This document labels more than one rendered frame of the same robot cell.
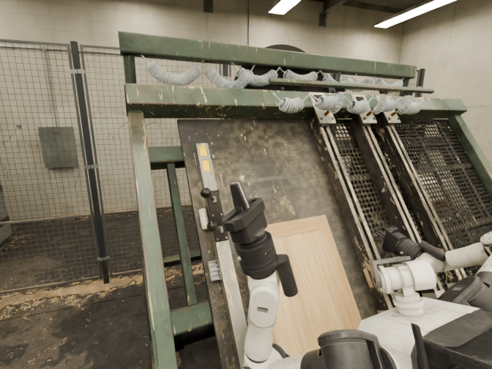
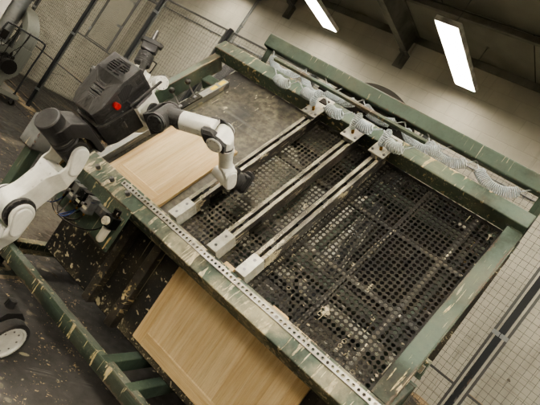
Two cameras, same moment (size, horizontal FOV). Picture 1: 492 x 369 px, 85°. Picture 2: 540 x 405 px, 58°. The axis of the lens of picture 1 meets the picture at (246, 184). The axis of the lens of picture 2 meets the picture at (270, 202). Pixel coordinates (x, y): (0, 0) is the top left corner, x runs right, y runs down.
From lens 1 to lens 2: 2.73 m
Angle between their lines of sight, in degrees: 51
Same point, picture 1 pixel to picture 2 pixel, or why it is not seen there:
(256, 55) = (346, 80)
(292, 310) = (157, 156)
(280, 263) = (141, 60)
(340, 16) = not seen: outside the picture
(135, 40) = (275, 41)
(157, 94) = (231, 50)
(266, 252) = (141, 52)
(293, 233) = not seen: hidden behind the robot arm
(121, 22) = (437, 109)
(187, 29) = (509, 145)
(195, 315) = not seen: hidden behind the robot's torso
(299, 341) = (141, 165)
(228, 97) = (263, 68)
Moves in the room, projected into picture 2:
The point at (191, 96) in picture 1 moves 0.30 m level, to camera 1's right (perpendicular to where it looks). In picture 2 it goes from (245, 58) to (267, 67)
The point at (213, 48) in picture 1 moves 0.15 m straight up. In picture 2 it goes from (317, 63) to (329, 45)
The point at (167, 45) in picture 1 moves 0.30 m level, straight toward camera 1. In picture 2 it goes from (290, 50) to (268, 26)
